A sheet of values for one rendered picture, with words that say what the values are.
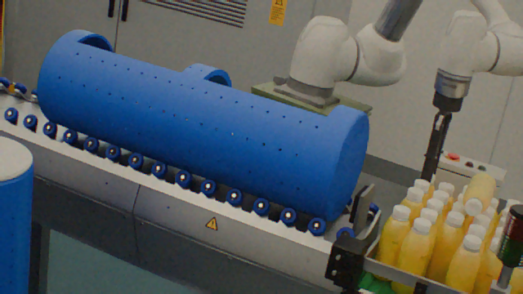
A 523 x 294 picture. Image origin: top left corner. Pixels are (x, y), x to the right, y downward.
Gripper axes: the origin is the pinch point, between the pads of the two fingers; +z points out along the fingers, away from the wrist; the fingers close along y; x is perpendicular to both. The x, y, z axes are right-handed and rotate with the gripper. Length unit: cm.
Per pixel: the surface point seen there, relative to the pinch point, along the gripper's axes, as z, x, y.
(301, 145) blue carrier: -5.7, -26.3, 29.2
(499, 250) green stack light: -8, 24, 55
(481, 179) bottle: -4.2, 14.2, 9.0
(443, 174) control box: 3.4, 3.0, -7.5
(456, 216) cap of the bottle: 2.1, 11.9, 21.6
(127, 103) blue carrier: -3, -74, 30
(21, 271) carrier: 33, -77, 65
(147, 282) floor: 110, -111, -58
